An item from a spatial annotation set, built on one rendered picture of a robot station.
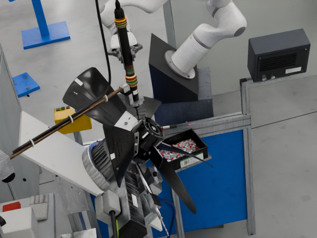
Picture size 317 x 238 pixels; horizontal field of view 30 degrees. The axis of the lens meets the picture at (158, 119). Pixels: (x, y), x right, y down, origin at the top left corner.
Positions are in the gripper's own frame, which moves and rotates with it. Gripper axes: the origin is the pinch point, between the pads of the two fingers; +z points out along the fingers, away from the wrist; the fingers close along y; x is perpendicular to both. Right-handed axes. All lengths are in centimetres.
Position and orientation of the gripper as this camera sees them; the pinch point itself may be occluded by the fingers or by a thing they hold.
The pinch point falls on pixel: (126, 56)
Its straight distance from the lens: 223.7
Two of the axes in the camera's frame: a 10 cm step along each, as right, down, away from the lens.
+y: -9.8, 2.0, -0.5
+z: 1.6, 5.7, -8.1
